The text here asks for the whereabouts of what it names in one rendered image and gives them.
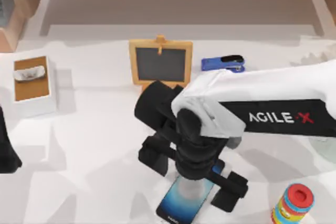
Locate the black smartphone with blue screen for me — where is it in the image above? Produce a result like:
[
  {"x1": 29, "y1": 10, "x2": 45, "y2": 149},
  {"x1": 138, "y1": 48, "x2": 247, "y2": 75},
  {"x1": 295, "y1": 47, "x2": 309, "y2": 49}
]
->
[{"x1": 155, "y1": 159, "x2": 227, "y2": 224}]

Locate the stack of coloured rings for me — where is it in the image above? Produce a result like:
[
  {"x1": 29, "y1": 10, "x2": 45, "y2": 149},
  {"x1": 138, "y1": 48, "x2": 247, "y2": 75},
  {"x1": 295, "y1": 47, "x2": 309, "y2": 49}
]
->
[{"x1": 271, "y1": 183, "x2": 316, "y2": 224}]

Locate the wooden framed blackboard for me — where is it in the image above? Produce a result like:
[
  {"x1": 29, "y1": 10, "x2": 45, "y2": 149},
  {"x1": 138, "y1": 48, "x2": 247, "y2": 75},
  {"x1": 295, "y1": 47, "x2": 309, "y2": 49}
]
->
[{"x1": 128, "y1": 35, "x2": 194, "y2": 91}]

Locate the blue and black stapler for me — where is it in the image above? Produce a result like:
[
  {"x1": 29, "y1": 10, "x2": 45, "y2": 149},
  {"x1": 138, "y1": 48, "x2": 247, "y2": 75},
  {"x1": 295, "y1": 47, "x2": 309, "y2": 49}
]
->
[{"x1": 201, "y1": 54, "x2": 246, "y2": 74}]

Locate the white and brown tissue box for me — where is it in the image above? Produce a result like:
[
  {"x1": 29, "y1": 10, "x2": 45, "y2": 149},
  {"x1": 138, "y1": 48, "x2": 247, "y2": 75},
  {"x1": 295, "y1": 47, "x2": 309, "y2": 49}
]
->
[{"x1": 13, "y1": 55, "x2": 57, "y2": 118}]

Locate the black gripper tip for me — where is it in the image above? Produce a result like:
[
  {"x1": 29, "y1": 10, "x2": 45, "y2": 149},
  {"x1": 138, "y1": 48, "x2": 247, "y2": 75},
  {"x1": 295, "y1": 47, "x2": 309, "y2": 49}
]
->
[{"x1": 0, "y1": 105, "x2": 23, "y2": 175}]

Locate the white tissue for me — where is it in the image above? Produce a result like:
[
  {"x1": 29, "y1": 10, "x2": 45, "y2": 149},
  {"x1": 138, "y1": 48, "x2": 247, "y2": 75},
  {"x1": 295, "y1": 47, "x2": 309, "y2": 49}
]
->
[{"x1": 13, "y1": 65, "x2": 46, "y2": 81}]

